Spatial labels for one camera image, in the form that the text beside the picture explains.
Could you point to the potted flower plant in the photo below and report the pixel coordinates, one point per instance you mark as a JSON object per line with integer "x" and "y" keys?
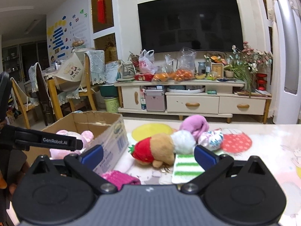
{"x": 245, "y": 64}

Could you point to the purple fleece hat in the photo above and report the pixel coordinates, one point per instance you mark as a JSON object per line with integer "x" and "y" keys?
{"x": 196, "y": 125}

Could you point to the white air conditioner tower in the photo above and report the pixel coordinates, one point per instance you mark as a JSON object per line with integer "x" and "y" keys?
{"x": 286, "y": 69}

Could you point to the magenta knitted hat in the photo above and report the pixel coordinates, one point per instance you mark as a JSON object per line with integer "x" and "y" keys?
{"x": 120, "y": 179}

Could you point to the floral white knotted cloth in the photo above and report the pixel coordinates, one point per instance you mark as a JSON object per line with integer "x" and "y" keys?
{"x": 211, "y": 140}

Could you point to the white fluffy pompom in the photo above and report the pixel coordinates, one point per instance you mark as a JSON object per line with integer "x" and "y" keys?
{"x": 183, "y": 142}

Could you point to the cardboard box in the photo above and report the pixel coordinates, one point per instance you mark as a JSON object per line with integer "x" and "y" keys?
{"x": 97, "y": 128}

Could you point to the wooden dining chair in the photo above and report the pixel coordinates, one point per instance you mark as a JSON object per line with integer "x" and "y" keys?
{"x": 88, "y": 89}

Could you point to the red stacked stand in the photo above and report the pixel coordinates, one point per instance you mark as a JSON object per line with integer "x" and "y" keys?
{"x": 261, "y": 81}

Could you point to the wooden picture frame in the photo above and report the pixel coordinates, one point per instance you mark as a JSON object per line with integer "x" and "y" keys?
{"x": 218, "y": 69}

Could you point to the green striped white cloth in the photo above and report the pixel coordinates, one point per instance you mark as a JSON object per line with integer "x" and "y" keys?
{"x": 185, "y": 169}

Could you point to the bag of oranges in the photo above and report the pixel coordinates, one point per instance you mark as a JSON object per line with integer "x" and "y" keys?
{"x": 186, "y": 65}

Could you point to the brown strawberry plush bear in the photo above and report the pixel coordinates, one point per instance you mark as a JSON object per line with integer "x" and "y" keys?
{"x": 156, "y": 151}

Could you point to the green trash bin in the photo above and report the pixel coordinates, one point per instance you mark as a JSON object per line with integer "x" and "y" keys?
{"x": 112, "y": 104}

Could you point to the black television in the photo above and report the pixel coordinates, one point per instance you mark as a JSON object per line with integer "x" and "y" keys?
{"x": 205, "y": 25}

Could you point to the pink pig plush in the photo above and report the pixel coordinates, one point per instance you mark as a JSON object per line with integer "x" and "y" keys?
{"x": 68, "y": 142}

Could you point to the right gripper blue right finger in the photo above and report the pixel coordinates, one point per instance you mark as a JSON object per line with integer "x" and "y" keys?
{"x": 205, "y": 158}

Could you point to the white red plastic bag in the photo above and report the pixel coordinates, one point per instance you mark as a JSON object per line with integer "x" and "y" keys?
{"x": 146, "y": 62}

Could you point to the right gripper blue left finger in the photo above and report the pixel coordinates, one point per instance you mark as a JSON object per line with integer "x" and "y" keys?
{"x": 91, "y": 156}

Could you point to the pink storage box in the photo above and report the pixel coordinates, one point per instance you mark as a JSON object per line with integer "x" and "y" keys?
{"x": 155, "y": 100}

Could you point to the cream TV cabinet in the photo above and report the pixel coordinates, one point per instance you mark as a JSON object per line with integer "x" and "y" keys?
{"x": 204, "y": 97}

